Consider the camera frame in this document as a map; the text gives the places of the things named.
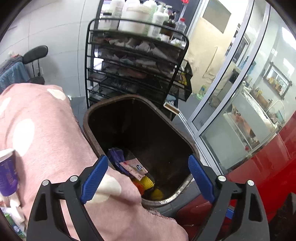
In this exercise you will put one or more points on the black wire trolley rack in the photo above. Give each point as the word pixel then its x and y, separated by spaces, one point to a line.
pixel 118 63

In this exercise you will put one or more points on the brown bottle on trolley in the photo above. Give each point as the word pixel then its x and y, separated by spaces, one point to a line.
pixel 167 30

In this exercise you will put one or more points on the pink snack wrapper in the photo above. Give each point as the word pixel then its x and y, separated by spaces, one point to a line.
pixel 135 168

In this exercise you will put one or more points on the white tub on trolley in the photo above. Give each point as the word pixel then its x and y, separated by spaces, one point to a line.
pixel 134 19

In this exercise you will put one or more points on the red cabinet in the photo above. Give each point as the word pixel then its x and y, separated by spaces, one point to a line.
pixel 273 171

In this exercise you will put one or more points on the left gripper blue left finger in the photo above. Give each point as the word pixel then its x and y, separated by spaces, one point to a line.
pixel 47 220

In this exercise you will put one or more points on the purple wrapper in bin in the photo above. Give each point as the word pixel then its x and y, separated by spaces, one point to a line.
pixel 116 156

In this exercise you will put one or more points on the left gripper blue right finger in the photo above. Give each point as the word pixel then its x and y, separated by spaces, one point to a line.
pixel 239 202

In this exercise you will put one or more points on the dark brown trash bin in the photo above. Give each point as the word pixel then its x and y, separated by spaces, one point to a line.
pixel 134 124

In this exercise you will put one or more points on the orange foam fruit net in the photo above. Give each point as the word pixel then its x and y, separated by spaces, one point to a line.
pixel 139 186

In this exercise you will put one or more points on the purple paper cup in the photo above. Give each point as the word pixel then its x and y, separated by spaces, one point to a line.
pixel 8 174

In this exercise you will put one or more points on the pink dotted blanket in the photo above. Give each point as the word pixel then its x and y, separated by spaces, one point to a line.
pixel 38 123

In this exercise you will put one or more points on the clear bottle red cap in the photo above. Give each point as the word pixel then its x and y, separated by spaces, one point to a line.
pixel 181 26

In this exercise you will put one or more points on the yellow foam fruit net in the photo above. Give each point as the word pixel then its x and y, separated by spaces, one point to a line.
pixel 151 192

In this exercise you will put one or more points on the blue cloth on chair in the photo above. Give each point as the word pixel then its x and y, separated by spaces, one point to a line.
pixel 15 74

